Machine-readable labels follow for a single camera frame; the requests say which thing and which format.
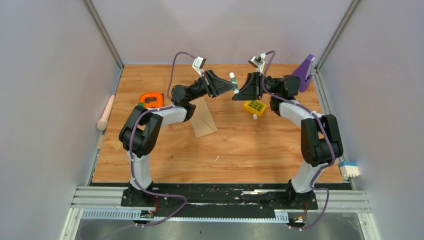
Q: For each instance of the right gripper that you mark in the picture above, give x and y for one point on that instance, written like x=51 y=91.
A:
x=252 y=89

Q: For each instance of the wooden rolling pin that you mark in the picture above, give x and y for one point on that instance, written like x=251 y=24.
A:
x=103 y=122

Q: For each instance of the slotted cable duct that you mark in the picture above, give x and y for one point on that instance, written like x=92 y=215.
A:
x=140 y=215

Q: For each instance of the white blue toy brick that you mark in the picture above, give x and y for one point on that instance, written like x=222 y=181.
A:
x=348 y=169

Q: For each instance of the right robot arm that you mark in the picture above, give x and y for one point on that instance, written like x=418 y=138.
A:
x=320 y=140

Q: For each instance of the purple plastic stand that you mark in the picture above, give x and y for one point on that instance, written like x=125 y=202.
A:
x=304 y=73

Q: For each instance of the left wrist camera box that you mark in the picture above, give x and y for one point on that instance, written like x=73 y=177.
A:
x=198 y=64

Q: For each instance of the white green glue stick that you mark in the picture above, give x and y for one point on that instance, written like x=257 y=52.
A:
x=233 y=80

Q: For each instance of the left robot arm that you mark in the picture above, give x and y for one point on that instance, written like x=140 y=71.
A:
x=141 y=130

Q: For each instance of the brown paper envelope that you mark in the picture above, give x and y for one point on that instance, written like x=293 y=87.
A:
x=202 y=120

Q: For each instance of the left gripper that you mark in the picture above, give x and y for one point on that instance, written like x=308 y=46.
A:
x=214 y=85

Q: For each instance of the yellow toy window brick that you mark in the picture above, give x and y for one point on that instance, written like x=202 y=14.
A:
x=255 y=107

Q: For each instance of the orange toy track loop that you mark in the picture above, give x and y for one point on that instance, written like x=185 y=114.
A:
x=151 y=100

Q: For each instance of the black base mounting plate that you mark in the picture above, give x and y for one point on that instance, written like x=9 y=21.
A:
x=228 y=200

